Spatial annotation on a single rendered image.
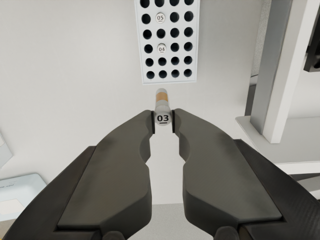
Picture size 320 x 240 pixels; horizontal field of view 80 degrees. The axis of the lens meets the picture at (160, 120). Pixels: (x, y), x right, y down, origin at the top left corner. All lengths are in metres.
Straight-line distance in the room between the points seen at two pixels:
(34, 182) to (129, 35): 0.37
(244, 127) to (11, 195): 0.48
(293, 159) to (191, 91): 0.19
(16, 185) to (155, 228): 1.69
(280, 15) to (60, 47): 0.30
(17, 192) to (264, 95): 0.50
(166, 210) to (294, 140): 1.64
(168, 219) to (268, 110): 1.77
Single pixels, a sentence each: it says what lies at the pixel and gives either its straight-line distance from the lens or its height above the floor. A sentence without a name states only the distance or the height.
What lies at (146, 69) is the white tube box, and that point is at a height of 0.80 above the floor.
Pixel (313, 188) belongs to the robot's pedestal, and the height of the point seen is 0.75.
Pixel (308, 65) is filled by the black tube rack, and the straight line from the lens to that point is 0.28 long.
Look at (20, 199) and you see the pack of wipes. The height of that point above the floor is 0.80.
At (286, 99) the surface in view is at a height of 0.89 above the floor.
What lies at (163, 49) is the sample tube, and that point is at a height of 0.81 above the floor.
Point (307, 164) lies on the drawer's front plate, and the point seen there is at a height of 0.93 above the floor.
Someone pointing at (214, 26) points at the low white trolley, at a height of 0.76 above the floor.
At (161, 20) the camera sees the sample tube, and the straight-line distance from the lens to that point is 0.28.
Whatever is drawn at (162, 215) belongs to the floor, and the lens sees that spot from 1.92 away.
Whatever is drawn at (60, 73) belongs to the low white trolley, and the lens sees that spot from 0.38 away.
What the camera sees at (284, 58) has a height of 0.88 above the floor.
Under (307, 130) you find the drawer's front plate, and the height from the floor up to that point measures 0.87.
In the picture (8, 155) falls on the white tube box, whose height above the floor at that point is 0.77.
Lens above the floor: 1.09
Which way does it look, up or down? 61 degrees down
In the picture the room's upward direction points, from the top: 179 degrees clockwise
